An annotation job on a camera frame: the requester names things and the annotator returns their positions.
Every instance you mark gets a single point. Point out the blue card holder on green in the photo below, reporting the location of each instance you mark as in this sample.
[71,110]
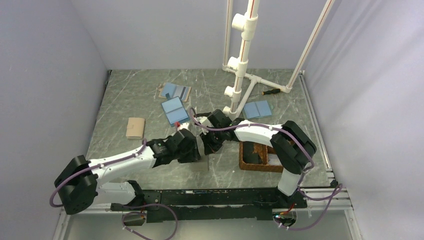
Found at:
[257,109]

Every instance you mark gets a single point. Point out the right side aluminium rail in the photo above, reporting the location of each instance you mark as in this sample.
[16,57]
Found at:
[330,177]

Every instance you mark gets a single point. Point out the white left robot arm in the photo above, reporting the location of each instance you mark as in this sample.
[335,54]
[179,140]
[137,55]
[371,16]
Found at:
[86,182]

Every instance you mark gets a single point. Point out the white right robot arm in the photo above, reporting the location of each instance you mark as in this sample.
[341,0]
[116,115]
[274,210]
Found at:
[292,146]

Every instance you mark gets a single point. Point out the white PVC pipe frame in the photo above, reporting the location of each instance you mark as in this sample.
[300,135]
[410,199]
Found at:
[244,83]

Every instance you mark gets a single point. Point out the beige closed card holder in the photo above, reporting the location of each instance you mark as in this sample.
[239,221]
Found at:
[135,128]

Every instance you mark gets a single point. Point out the tan card holder with cards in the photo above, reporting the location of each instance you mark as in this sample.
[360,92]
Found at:
[174,90]

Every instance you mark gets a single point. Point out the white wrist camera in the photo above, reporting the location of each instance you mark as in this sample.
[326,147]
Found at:
[180,126]
[204,121]

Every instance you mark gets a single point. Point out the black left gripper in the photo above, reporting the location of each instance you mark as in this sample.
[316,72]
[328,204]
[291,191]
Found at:
[194,155]

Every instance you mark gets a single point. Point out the black orange screwdriver far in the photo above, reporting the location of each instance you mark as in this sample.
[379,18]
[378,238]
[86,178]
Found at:
[268,92]

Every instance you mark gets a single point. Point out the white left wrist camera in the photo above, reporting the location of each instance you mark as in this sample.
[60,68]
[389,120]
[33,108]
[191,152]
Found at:
[180,126]

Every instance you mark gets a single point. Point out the brown woven basket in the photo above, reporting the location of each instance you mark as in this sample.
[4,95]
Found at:
[268,154]

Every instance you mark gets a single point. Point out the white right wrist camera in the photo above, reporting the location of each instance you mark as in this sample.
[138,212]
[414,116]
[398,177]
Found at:
[204,121]

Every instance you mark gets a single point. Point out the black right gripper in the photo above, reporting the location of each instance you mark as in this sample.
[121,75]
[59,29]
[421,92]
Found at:
[209,147]

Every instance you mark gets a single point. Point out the blue card holder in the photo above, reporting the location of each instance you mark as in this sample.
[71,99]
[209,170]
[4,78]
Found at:
[175,111]
[257,109]

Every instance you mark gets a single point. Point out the aluminium extrusion rail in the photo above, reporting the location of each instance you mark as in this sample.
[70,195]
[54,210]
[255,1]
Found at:
[319,201]

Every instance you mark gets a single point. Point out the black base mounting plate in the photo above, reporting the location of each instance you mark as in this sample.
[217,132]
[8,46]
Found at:
[212,204]

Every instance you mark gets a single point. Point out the grey leather card holder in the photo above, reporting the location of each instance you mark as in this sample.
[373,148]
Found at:
[202,165]

